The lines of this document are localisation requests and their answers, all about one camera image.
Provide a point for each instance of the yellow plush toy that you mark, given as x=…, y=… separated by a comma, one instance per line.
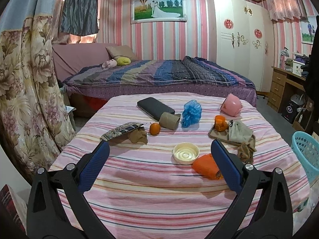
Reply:
x=123, y=61

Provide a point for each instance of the grey hanging cloth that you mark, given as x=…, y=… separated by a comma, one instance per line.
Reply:
x=79, y=17

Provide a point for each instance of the small framed photo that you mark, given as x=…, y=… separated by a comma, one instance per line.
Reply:
x=308, y=29

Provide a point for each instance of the pink sofa headboard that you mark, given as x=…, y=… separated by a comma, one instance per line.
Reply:
x=69, y=59

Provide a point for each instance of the pink striped bed sheet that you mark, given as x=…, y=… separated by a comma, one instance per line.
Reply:
x=141, y=192

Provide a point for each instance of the pink window valance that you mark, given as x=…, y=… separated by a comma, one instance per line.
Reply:
x=281, y=10

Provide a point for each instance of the brown paper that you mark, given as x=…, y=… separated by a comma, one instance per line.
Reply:
x=138, y=135
x=246, y=151

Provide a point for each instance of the floral curtain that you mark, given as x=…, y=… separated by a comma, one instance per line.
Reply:
x=35, y=125

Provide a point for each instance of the grey cloth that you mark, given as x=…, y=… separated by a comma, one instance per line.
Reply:
x=239, y=132
x=79, y=17

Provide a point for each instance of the pink plush toy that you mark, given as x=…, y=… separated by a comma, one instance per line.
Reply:
x=109, y=64

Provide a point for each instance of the pink mug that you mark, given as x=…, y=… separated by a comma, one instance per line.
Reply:
x=231, y=105

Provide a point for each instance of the wooden desk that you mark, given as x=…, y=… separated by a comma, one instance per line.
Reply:
x=283, y=86

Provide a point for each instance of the orange peel piece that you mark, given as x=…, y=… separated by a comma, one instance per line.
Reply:
x=220, y=124

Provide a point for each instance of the purple quilted bed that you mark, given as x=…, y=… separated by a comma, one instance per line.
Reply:
x=193, y=75

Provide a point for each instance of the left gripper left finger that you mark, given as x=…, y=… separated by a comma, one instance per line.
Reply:
x=46, y=217

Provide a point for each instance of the white wardrobe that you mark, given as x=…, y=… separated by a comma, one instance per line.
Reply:
x=242, y=40

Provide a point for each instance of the light blue plastic basket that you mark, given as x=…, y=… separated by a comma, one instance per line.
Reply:
x=305, y=148

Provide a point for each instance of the black box under desk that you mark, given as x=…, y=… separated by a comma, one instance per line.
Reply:
x=290, y=111

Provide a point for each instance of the brown pillow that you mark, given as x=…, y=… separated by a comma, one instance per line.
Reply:
x=121, y=51

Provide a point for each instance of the white box on desk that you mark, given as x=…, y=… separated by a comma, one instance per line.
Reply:
x=297, y=68

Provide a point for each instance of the patterned flat pouch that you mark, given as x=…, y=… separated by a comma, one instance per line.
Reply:
x=121, y=130

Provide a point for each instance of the white plastic lid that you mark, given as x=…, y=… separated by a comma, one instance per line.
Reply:
x=185, y=153

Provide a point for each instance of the blue plastic bag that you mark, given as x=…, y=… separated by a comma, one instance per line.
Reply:
x=191, y=114

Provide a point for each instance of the whole orange fruit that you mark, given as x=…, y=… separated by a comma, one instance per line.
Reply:
x=154, y=129

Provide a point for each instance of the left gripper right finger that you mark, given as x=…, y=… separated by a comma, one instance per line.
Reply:
x=262, y=207

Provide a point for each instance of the black rectangular case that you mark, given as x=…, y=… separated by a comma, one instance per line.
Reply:
x=154, y=107

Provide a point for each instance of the wedding photo frame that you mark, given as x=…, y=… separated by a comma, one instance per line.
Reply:
x=143, y=11

